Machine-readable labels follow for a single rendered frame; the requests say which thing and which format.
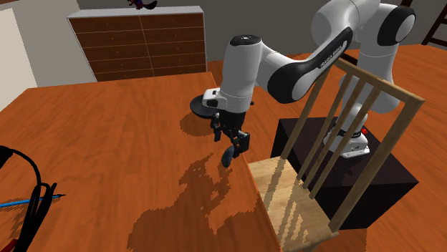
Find light wooden chair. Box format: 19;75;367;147
247;57;426;252

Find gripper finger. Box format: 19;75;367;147
210;114;224;142
229;130;251;159

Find dark blue oval thing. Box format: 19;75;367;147
221;146;236;169

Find black round plate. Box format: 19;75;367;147
189;94;221;118

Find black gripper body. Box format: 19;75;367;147
218;111;246;136

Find dark wooden ladder shelf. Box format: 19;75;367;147
420;0;447;48

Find dark purple animal figure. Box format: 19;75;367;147
127;0;158;11

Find brown chest of drawers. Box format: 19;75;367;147
66;5;208;83

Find blue pen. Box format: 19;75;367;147
0;193;67;210

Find red thing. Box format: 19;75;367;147
0;238;19;252

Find black headphones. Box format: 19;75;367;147
0;145;59;252

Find black robot stand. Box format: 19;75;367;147
270;117;420;231

